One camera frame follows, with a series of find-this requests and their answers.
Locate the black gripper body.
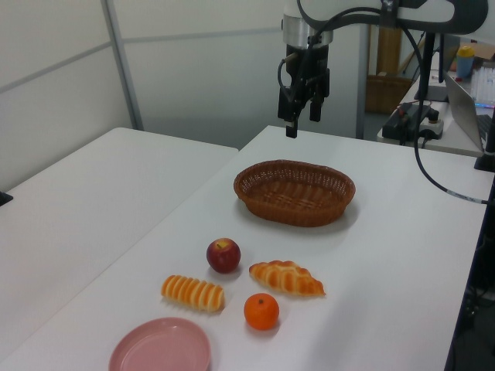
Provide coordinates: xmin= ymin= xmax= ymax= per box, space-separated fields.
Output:
xmin=285 ymin=43 xmax=331 ymax=98

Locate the red toy apple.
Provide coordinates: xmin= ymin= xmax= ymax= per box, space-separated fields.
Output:
xmin=206 ymin=237 xmax=242 ymax=274

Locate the braided toy bread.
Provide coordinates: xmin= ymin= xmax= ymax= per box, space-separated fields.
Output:
xmin=248 ymin=260 xmax=326 ymax=298

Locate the orange toy mandarin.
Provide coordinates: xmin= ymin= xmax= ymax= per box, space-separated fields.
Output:
xmin=243 ymin=292 xmax=280 ymax=332

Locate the ridged toy bread roll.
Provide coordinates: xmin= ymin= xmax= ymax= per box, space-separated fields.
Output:
xmin=160 ymin=274 xmax=226 ymax=314

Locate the brown woven basket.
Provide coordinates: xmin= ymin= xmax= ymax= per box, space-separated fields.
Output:
xmin=233 ymin=158 xmax=357 ymax=228

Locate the pink plate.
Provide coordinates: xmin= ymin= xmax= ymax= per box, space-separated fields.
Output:
xmin=108 ymin=316 xmax=213 ymax=371

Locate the brown wooden cabinet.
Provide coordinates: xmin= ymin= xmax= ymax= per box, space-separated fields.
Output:
xmin=364 ymin=25 xmax=413 ymax=115

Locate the black power box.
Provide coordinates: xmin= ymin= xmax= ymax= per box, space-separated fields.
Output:
xmin=381 ymin=103 xmax=432 ymax=141

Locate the black monitor stand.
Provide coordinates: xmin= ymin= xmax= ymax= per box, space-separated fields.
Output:
xmin=415 ymin=32 xmax=450 ymax=103

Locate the white emergency stop box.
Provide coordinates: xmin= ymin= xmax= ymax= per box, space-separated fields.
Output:
xmin=418 ymin=110 xmax=444 ymax=141

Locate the silver laptop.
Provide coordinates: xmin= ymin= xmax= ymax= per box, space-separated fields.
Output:
xmin=443 ymin=71 xmax=495 ymax=152

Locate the blue bottle with yellow cap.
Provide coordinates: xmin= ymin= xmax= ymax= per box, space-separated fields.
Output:
xmin=456 ymin=45 xmax=476 ymax=80

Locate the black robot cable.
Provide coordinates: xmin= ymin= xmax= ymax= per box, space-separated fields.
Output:
xmin=277 ymin=0 xmax=489 ymax=205

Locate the grey partition post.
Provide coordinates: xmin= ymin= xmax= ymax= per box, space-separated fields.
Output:
xmin=103 ymin=0 xmax=145 ymax=131

